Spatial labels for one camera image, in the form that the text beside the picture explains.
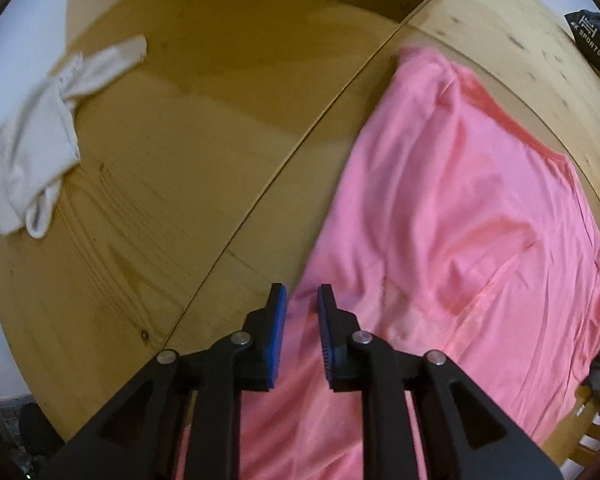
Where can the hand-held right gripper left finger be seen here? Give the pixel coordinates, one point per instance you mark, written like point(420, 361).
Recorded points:
point(275, 340)

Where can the wooden slatted fence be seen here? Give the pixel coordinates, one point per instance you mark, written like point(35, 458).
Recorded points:
point(577, 460)

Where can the pink shirt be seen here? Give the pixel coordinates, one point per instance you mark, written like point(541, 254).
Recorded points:
point(455, 210)

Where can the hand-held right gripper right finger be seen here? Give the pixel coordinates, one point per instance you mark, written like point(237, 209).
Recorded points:
point(326, 340)

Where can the white garment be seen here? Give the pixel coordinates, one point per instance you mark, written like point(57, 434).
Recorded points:
point(35, 150)

